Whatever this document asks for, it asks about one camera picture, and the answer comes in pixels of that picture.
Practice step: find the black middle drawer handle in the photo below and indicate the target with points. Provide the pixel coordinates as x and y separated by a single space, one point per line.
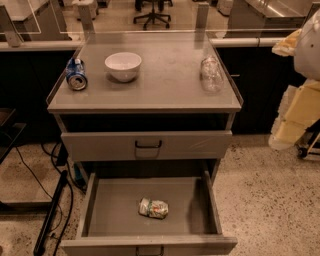
149 251

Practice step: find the black top drawer handle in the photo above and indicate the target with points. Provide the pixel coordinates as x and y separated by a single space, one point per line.
147 146

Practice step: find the clear plastic bottle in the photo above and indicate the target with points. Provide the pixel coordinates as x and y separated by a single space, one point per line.
211 75

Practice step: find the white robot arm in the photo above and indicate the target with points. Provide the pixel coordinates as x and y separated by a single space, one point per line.
307 53

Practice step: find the wheeled cart base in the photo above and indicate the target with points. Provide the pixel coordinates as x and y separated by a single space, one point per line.
309 144

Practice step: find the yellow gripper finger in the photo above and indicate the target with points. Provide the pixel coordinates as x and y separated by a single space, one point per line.
287 46
299 109

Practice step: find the blue soda can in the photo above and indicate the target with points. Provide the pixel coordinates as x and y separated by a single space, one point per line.
75 74

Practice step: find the black floor bar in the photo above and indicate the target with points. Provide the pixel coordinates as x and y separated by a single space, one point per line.
39 248

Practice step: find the grey drawer cabinet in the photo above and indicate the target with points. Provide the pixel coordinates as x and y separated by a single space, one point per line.
166 95

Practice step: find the green 7up can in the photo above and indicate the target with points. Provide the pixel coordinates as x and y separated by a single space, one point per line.
153 208

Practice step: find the open middle drawer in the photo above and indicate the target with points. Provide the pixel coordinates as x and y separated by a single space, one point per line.
110 224

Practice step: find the white bowl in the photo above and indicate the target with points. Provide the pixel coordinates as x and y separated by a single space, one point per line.
123 66

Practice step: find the black office chair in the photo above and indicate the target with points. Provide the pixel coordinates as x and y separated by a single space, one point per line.
156 13

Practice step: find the black drawer handle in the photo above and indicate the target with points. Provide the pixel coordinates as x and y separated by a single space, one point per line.
147 146
149 251

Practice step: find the closed top drawer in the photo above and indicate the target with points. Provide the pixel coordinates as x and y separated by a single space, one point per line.
116 146

